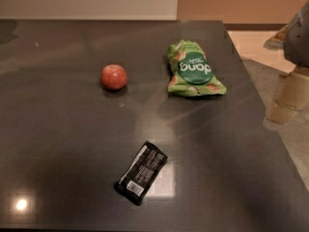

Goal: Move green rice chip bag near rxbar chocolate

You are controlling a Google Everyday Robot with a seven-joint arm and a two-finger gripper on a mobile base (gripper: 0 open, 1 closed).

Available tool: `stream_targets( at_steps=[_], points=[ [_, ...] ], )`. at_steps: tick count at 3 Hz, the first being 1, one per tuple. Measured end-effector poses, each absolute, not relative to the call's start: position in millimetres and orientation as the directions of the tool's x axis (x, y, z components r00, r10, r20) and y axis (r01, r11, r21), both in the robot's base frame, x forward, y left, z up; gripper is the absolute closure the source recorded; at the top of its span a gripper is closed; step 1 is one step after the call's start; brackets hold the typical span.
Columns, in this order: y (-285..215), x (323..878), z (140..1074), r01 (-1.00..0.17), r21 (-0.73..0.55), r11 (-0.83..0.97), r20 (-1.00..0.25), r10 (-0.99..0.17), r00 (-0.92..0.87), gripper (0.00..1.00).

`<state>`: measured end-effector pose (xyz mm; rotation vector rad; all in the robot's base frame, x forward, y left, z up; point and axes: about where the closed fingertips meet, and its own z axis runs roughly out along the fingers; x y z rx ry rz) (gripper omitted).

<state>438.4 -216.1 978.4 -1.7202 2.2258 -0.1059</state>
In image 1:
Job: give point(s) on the red apple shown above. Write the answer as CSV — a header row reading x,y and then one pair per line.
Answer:
x,y
113,77

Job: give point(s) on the black rxbar chocolate bar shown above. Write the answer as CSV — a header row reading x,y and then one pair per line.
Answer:
x,y
141,174

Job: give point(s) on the green rice chip bag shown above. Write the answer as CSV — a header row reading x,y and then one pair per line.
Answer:
x,y
192,73

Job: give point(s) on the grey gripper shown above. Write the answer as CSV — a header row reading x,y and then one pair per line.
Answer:
x,y
297,41

